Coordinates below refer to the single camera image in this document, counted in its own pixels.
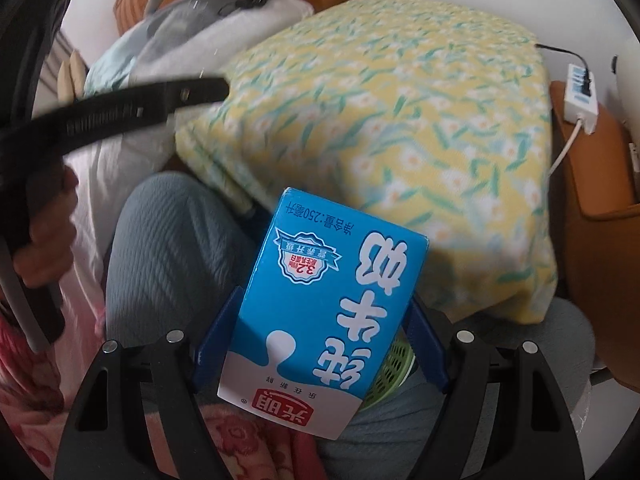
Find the blue white milk carton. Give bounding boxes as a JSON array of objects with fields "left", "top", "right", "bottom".
[{"left": 218, "top": 188, "right": 428, "bottom": 440}]

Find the green plastic trash basket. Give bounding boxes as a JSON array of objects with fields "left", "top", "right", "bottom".
[{"left": 359, "top": 330, "right": 416, "bottom": 412}]

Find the person left hand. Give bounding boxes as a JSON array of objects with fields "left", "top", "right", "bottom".
[{"left": 13, "top": 166, "right": 78, "bottom": 289}]

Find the pink floral blanket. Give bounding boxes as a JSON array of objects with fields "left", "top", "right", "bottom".
[{"left": 1, "top": 323, "right": 326, "bottom": 479}]

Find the white pillow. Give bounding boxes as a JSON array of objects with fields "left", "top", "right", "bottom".
[{"left": 54, "top": 0, "right": 314, "bottom": 401}]

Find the grey padded device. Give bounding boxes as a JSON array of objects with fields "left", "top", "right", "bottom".
[{"left": 142, "top": 0, "right": 236, "bottom": 52}]

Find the yellow floral tablecloth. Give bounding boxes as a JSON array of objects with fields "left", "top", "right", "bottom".
[{"left": 175, "top": 0, "right": 556, "bottom": 324}]

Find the white power strip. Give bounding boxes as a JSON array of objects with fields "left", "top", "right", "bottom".
[{"left": 546, "top": 63, "right": 600, "bottom": 176}]

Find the black power cable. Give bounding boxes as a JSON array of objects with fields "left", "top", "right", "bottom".
[{"left": 534, "top": 41, "right": 594, "bottom": 97}]

